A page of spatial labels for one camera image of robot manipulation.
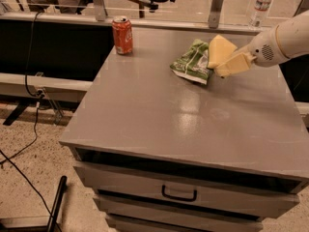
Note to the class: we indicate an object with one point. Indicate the grey drawer cabinet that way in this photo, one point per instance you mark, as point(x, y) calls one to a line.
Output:
point(239, 141)

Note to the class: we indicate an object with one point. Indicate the grey metal rail post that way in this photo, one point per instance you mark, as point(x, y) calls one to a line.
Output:
point(302, 7)
point(100, 13)
point(215, 12)

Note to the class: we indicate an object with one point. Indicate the orange soda can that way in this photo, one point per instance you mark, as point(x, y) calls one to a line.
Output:
point(122, 33)

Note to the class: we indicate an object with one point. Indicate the green jalapeno chip bag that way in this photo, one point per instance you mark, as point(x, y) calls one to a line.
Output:
point(194, 64)

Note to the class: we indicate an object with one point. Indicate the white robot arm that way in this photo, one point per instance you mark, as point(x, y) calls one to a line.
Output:
point(285, 41)

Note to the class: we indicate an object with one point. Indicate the yellow sponge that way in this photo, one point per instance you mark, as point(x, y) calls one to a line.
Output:
point(219, 50)

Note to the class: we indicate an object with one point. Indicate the clear plastic water bottle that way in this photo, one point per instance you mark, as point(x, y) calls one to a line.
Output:
point(260, 11)

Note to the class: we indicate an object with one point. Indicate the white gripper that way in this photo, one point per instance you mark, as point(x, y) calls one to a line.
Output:
point(265, 50)

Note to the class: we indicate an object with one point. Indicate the black drawer handle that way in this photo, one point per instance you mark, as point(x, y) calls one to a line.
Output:
point(178, 194)

